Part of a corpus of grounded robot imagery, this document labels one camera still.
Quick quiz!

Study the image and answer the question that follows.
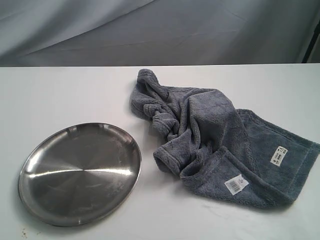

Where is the grey fluffy towel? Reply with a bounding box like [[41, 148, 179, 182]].
[[130, 69, 320, 208]]

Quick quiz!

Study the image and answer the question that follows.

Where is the round stainless steel plate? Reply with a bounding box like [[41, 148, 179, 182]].
[[17, 122, 142, 227]]

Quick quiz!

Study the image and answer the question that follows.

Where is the black stand pole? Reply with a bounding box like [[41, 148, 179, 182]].
[[301, 15, 320, 64]]

